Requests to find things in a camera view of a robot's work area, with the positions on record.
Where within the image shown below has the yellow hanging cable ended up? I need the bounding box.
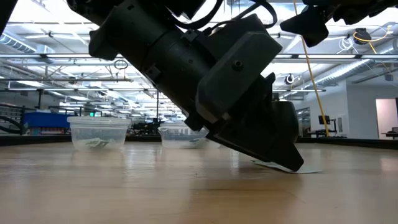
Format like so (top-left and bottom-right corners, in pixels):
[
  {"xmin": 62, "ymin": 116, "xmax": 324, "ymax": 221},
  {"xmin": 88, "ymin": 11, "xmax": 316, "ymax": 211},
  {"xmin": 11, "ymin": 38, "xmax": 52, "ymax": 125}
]
[{"xmin": 292, "ymin": 0, "xmax": 331, "ymax": 138}]

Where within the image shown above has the blue plastic bin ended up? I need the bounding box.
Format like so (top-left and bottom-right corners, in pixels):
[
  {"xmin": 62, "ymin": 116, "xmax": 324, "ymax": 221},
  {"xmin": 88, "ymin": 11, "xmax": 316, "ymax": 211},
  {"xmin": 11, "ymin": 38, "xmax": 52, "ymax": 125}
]
[{"xmin": 22, "ymin": 111, "xmax": 73, "ymax": 129}]

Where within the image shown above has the dark green ceramic mug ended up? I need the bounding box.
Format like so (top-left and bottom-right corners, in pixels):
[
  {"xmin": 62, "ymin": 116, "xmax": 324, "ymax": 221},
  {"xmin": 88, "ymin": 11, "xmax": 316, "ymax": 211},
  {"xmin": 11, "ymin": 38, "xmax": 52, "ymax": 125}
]
[{"xmin": 271, "ymin": 100, "xmax": 300, "ymax": 147}]

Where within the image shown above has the green white sweetener packet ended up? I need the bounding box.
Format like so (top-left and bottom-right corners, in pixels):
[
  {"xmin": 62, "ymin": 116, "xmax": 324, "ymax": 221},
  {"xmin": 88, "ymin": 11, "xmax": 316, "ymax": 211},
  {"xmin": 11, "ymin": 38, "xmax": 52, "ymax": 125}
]
[
  {"xmin": 83, "ymin": 137, "xmax": 116, "ymax": 149},
  {"xmin": 250, "ymin": 159, "xmax": 323, "ymax": 175}
]

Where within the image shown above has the black metal table frame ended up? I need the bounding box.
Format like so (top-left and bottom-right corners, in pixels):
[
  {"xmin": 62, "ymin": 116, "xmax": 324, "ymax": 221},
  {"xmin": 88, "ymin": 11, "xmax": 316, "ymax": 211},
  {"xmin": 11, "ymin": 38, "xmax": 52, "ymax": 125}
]
[{"xmin": 0, "ymin": 133, "xmax": 398, "ymax": 151}]

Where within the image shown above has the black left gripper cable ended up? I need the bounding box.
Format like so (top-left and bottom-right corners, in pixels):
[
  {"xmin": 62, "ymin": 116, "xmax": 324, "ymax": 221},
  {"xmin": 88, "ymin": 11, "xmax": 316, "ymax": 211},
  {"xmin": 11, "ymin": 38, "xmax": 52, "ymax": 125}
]
[{"xmin": 173, "ymin": 0, "xmax": 279, "ymax": 31}]

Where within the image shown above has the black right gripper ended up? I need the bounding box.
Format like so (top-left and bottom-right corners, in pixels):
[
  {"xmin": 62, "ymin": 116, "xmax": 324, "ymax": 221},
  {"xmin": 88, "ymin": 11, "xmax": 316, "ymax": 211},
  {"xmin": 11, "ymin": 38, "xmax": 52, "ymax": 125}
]
[{"xmin": 279, "ymin": 2, "xmax": 379, "ymax": 48}]

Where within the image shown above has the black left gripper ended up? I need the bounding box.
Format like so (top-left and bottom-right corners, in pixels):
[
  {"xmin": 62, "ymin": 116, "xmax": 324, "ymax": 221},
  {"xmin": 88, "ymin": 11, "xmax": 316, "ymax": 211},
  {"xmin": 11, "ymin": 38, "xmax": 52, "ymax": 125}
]
[{"xmin": 195, "ymin": 13, "xmax": 305, "ymax": 173}]

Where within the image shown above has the black monitor on stand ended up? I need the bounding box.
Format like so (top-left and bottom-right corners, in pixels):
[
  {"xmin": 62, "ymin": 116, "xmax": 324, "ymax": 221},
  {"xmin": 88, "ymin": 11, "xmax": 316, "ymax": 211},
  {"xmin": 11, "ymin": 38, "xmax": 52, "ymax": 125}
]
[{"xmin": 317, "ymin": 114, "xmax": 339, "ymax": 138}]

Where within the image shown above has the oval clear plastic container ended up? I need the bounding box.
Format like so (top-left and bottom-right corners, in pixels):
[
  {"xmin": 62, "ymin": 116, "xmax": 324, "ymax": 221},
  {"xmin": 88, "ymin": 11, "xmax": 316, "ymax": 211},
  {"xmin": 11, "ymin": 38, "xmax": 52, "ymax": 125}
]
[{"xmin": 157, "ymin": 124, "xmax": 210, "ymax": 150}]

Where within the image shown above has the round clear plastic container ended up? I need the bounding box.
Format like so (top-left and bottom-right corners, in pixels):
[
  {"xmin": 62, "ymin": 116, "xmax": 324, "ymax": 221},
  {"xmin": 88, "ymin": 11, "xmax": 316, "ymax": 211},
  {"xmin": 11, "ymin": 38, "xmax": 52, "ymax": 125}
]
[{"xmin": 66, "ymin": 115, "xmax": 132, "ymax": 152}]

